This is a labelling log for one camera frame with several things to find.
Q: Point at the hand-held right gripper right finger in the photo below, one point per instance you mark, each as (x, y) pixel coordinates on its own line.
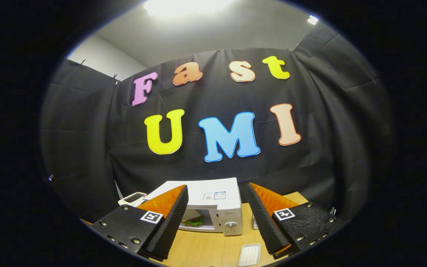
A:
(261, 222)

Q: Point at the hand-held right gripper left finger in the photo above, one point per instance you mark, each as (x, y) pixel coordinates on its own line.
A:
(171, 226)

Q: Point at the sandwich with green lettuce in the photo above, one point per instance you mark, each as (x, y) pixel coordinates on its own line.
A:
(195, 221)

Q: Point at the white microwave oven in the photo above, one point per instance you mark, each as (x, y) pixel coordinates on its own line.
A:
(198, 185)

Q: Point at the white rectangular tray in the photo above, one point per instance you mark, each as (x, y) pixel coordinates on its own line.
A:
(249, 255)

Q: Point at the white toaster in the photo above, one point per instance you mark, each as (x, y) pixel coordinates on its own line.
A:
(132, 198)

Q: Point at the black backdrop cloth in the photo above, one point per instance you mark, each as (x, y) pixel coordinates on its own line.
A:
(87, 129)

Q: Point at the small ceiling light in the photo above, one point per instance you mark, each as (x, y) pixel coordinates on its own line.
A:
(313, 19)

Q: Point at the large bright ceiling light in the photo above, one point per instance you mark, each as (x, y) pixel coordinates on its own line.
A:
(187, 6)

